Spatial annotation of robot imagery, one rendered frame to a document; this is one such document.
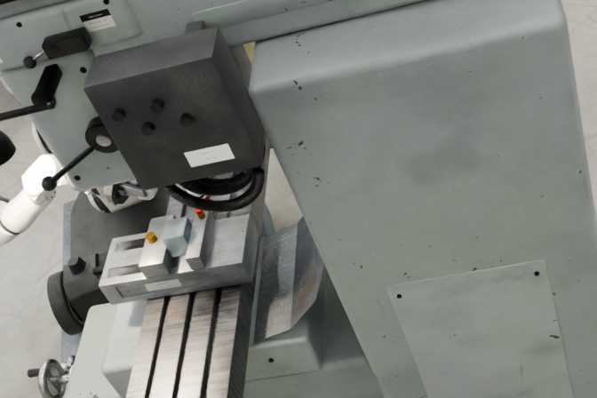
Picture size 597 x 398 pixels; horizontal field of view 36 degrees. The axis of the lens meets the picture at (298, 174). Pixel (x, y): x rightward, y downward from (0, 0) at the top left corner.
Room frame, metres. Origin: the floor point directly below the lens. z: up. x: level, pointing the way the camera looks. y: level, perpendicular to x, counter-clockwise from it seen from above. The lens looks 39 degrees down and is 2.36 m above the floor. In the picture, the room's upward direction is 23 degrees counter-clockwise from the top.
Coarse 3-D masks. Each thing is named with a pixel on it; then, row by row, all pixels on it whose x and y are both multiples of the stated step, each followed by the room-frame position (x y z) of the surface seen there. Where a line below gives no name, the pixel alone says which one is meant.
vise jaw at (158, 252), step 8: (168, 216) 1.65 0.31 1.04; (152, 224) 1.65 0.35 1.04; (160, 224) 1.64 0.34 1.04; (160, 232) 1.61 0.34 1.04; (160, 240) 1.59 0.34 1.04; (144, 248) 1.58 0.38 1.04; (152, 248) 1.57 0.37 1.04; (160, 248) 1.56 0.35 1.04; (144, 256) 1.56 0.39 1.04; (152, 256) 1.55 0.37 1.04; (160, 256) 1.53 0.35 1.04; (168, 256) 1.54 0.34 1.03; (144, 264) 1.53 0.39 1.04; (152, 264) 1.52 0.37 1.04; (160, 264) 1.51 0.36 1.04; (168, 264) 1.53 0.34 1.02; (144, 272) 1.53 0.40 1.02; (152, 272) 1.52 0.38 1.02; (160, 272) 1.52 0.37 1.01; (168, 272) 1.51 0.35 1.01
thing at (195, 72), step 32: (192, 32) 1.16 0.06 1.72; (96, 64) 1.18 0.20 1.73; (128, 64) 1.15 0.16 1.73; (160, 64) 1.11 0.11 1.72; (192, 64) 1.09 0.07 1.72; (224, 64) 1.10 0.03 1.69; (96, 96) 1.13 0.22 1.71; (128, 96) 1.12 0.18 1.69; (160, 96) 1.11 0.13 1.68; (192, 96) 1.09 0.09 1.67; (224, 96) 1.08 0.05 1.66; (128, 128) 1.13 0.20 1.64; (160, 128) 1.11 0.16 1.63; (192, 128) 1.10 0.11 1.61; (224, 128) 1.08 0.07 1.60; (256, 128) 1.11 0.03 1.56; (128, 160) 1.14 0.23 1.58; (160, 160) 1.12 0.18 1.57; (192, 160) 1.11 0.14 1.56; (224, 160) 1.09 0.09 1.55; (256, 160) 1.08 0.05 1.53
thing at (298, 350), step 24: (264, 240) 1.66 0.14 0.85; (120, 312) 1.62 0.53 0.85; (144, 312) 1.59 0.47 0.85; (312, 312) 1.40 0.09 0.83; (120, 336) 1.55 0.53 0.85; (288, 336) 1.34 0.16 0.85; (312, 336) 1.34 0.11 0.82; (120, 360) 1.48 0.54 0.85; (264, 360) 1.35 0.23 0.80; (288, 360) 1.33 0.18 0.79; (312, 360) 1.32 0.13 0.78; (120, 384) 1.46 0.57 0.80
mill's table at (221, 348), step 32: (256, 224) 1.68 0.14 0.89; (256, 256) 1.60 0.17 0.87; (224, 288) 1.48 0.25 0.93; (160, 320) 1.46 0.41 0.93; (192, 320) 1.42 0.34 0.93; (224, 320) 1.39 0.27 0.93; (160, 352) 1.37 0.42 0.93; (192, 352) 1.34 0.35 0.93; (224, 352) 1.30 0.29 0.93; (160, 384) 1.29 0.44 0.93; (192, 384) 1.25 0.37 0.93; (224, 384) 1.22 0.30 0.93
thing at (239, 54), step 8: (232, 48) 1.49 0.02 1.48; (240, 48) 1.53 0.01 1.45; (232, 56) 1.48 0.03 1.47; (240, 56) 1.52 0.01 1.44; (248, 56) 1.56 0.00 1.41; (240, 64) 1.50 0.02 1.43; (248, 64) 1.54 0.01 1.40; (240, 72) 1.48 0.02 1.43; (248, 72) 1.52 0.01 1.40; (248, 80) 1.50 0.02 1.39; (248, 88) 1.49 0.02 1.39
